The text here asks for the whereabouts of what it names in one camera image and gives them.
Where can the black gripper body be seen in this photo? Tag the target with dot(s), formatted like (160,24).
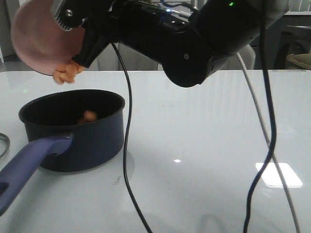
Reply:
(101,20)

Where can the pink bowl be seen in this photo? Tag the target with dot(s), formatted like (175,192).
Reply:
(38,40)

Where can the glass pot lid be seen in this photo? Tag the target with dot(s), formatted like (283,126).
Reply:
(4,146)

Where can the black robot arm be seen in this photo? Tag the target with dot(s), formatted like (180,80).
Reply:
(189,51)

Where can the left grey upholstered chair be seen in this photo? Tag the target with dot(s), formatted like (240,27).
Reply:
(134,61)

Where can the grey upholstered chair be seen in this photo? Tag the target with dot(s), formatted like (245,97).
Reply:
(134,61)
(248,57)

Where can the right grey upholstered chair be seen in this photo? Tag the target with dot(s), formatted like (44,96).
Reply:
(248,57)

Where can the dark blue saucepan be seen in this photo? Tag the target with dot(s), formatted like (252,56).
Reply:
(59,140)

